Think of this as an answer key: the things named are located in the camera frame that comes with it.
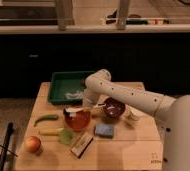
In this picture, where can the wooden railing post right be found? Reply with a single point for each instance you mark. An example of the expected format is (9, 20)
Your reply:
(122, 14)

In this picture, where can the red-yellow apple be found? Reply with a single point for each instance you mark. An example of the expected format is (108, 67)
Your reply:
(32, 144)

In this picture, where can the black pole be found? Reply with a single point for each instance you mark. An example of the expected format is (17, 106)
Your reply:
(4, 150)

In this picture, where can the orange-red transparent bowl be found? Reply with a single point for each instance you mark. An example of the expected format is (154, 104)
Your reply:
(76, 121)

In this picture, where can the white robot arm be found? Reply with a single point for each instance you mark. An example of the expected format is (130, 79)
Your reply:
(174, 112)

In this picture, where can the green plastic tray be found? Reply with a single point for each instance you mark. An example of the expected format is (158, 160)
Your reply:
(66, 88)

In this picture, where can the wooden brush with black bristles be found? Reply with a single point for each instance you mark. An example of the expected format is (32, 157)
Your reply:
(81, 144)

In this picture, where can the wooden railing post left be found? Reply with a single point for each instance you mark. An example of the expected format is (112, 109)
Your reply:
(64, 12)

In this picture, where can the green chili pepper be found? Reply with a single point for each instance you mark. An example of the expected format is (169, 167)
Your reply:
(50, 117)

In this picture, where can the blue sponge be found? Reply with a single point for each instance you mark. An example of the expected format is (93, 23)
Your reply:
(104, 130)

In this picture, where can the dark maroon bowl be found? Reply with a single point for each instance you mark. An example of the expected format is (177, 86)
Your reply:
(113, 108)

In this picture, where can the wooden railing post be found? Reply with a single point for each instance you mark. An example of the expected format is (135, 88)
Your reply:
(122, 14)
(64, 12)

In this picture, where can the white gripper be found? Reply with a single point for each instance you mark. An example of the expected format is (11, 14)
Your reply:
(71, 111)

